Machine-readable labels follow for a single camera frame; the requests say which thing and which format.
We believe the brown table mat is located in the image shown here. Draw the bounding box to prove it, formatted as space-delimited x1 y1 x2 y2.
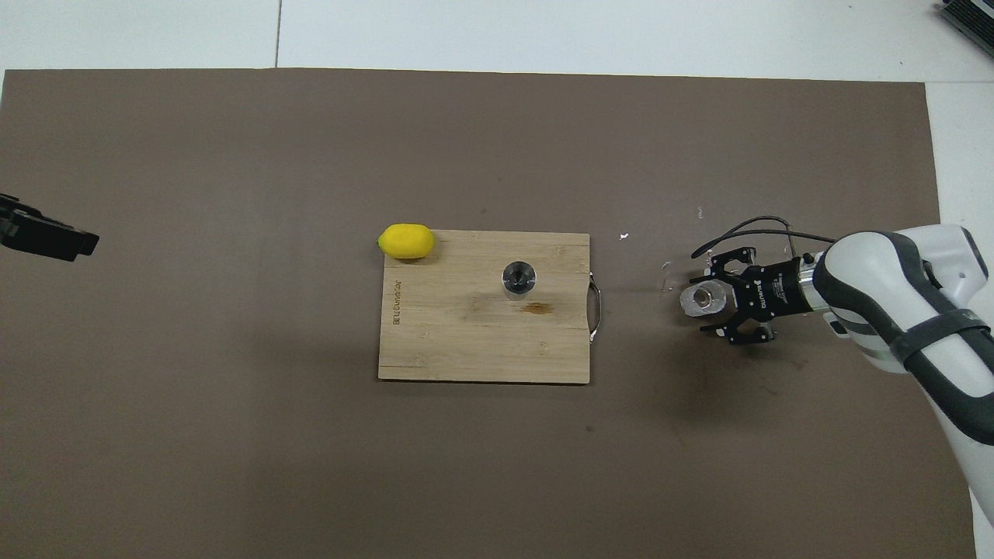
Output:
0 68 978 559

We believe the grey ribbed device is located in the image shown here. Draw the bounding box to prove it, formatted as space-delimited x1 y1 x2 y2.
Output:
938 0 994 57

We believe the clear plastic cup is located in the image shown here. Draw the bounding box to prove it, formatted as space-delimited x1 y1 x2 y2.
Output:
679 279 735 318

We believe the yellow lemon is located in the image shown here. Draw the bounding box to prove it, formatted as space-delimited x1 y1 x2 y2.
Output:
377 224 436 260

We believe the wooden cutting board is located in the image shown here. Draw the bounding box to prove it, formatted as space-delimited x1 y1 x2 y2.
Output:
378 230 603 384

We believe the metal jigger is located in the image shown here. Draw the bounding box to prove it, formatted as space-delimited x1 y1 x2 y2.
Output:
502 261 537 300

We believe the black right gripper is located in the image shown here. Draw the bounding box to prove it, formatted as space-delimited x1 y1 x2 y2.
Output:
691 247 816 344

